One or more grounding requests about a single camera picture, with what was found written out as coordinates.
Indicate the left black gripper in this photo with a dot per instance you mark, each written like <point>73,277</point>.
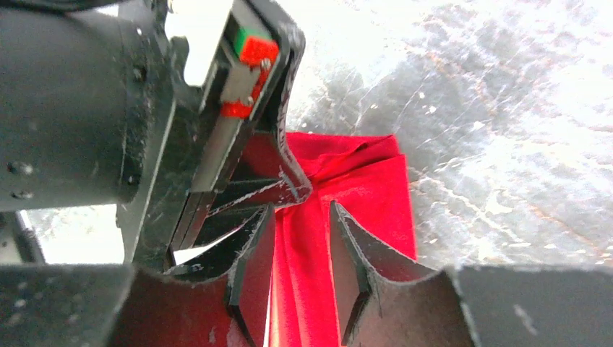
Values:
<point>145,105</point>

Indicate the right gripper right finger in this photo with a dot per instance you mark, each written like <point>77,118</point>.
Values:
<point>385,298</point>

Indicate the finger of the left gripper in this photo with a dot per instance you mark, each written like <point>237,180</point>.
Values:
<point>225,230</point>
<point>267,171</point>

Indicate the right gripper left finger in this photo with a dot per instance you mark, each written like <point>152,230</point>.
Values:
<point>219,298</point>

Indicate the red cloth napkin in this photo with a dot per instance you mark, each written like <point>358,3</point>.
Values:
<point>318,290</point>

